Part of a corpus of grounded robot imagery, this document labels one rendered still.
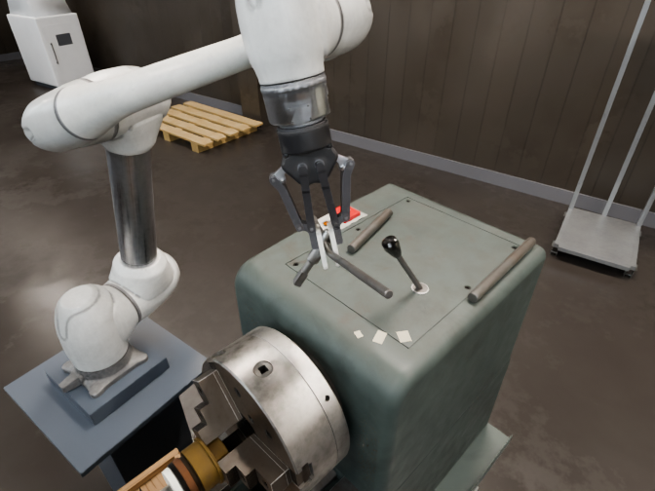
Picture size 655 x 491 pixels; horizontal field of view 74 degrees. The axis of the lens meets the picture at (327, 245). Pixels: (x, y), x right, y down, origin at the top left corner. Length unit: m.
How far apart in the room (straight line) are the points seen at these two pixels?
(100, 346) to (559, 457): 1.90
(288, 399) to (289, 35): 0.56
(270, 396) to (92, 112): 0.57
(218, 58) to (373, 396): 0.63
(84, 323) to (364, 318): 0.77
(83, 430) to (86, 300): 0.37
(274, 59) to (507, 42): 3.52
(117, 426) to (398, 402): 0.88
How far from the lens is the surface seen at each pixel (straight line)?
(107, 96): 0.85
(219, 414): 0.88
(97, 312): 1.32
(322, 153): 0.64
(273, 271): 0.97
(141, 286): 1.38
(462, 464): 1.55
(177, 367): 1.50
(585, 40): 3.92
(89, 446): 1.42
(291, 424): 0.79
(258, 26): 0.58
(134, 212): 1.24
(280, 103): 0.60
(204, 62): 0.80
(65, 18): 7.93
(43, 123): 0.97
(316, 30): 0.60
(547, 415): 2.46
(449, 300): 0.92
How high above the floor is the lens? 1.85
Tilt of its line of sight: 35 degrees down
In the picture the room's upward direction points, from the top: straight up
